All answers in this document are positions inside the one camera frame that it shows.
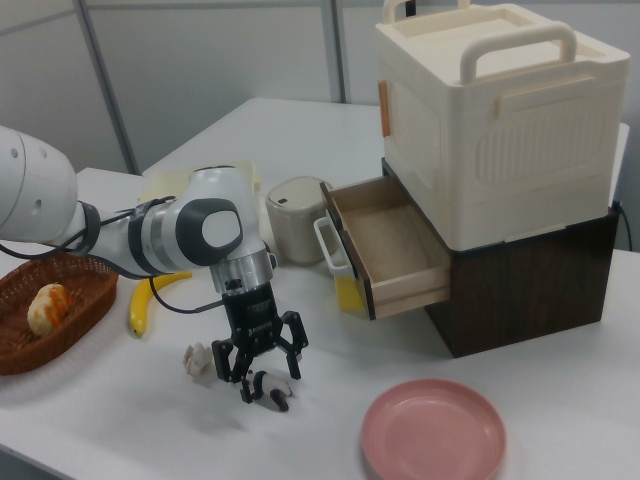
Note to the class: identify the brown wicker basket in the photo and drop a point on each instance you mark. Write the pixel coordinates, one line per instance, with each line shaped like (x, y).
(75, 320)

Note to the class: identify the pink plate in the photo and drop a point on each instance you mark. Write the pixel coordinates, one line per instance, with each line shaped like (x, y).
(432, 432)

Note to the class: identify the dark wood cabinet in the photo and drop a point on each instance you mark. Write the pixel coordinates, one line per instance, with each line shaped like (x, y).
(525, 295)

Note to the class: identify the yellow cube block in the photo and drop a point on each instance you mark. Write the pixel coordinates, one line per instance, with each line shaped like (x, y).
(349, 297)

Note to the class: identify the open wooden drawer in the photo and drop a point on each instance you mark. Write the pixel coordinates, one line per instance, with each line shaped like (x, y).
(390, 235)

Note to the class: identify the panda toy figure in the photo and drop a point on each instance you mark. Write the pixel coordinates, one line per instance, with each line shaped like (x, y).
(272, 387)

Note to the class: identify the yellow toy banana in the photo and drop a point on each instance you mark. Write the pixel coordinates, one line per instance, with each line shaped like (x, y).
(140, 305)

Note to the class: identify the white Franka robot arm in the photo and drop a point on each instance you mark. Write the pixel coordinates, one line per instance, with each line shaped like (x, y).
(165, 230)

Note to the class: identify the black camera stand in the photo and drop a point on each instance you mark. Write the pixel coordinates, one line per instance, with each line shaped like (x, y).
(410, 6)

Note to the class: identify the cream plastic bin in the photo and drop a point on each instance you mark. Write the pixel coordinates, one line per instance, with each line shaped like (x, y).
(250, 172)

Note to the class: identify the crumpled paper ball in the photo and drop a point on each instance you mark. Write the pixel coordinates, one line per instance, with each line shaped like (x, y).
(200, 362)

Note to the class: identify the small cream lidded trash can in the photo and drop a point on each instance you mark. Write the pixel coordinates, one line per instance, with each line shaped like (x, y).
(292, 220)

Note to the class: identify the cream plastic storage box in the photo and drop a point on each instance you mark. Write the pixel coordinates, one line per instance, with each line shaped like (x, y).
(500, 140)

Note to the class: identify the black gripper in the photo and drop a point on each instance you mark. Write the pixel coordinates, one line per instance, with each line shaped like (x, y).
(252, 315)

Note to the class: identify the toy bread loaf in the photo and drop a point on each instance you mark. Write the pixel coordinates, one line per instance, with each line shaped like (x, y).
(47, 307)

